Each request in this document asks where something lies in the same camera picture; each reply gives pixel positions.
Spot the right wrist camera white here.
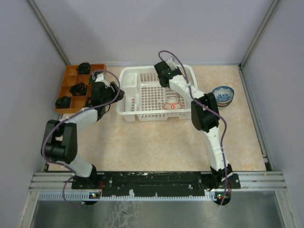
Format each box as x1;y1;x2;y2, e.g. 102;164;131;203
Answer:
165;57;177;70

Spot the red white patterned bowl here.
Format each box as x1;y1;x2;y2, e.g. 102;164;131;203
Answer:
162;96;183;110

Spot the white plastic dish rack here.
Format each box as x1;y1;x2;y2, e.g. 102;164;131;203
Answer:
116;66;191;122

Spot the white cable duct strip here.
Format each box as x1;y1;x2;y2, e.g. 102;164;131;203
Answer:
39;190;228;202

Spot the wooden compartment tray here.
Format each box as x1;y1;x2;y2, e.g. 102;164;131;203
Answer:
55;64;106;114

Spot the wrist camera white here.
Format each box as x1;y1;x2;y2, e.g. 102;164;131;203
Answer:
90;72;110;87
165;57;177;70

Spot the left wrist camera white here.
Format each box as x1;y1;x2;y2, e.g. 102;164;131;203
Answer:
90;72;110;87

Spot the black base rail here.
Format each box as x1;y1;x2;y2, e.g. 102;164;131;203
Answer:
71;170;240;198

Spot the dark green rolled item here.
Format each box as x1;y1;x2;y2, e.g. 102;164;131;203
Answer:
55;96;72;109

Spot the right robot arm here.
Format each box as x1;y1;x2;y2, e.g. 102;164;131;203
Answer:
154;60;233;188

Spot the black rolled item top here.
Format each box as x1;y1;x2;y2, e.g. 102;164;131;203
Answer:
76;62;91;75

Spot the blue white patterned bowl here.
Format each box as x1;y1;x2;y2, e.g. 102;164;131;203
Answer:
212;85;235;103

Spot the black orange rolled item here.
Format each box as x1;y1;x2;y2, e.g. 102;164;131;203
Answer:
69;82;87;96

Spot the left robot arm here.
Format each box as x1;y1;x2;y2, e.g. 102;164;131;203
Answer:
41;82;125;189

